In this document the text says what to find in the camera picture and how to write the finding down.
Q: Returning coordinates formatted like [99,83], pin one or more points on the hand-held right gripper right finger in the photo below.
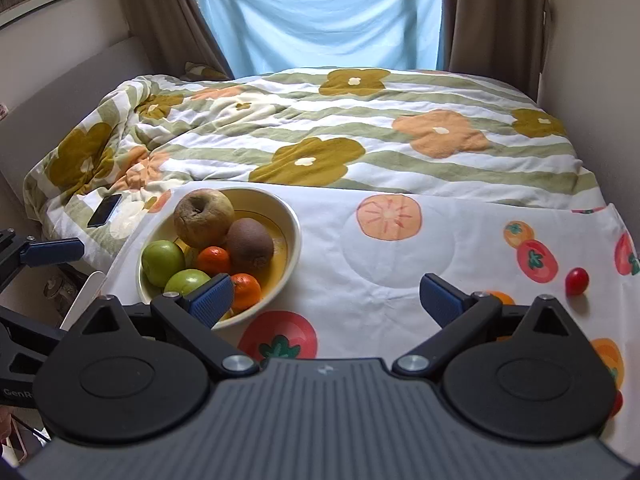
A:
[439,300]

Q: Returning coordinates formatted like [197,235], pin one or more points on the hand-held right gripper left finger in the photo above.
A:
[215,300]

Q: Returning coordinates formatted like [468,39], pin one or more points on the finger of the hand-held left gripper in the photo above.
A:
[35,335]
[55,251]

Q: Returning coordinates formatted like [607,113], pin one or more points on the small orange tangerine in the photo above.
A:
[212,260]
[246,291]

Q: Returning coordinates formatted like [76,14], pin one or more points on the green apple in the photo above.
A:
[162,262]
[187,281]

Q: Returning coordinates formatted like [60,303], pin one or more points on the brown kiwi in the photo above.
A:
[248,245]

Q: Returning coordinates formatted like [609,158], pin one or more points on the brownish wrinkled apple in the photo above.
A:
[202,217]

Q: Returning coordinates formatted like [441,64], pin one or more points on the yellow bowl with cartoon print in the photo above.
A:
[280,230]

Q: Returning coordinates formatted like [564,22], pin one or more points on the black smartphone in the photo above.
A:
[105,210]

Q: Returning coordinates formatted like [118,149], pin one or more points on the white fruit-print cloth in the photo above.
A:
[350,270]

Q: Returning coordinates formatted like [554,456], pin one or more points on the red cherry tomato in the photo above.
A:
[577,281]
[617,403]

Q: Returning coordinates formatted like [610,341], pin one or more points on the grey bed headboard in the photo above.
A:
[65,95]

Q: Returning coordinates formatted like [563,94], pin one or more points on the floral striped quilt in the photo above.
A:
[380,110]

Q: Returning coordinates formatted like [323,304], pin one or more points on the floral pillow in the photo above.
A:
[205,71]

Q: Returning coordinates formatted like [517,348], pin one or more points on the brown curtain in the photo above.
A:
[160,15]
[495,20]

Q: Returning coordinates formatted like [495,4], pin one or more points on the light blue window cloth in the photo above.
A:
[320,15]

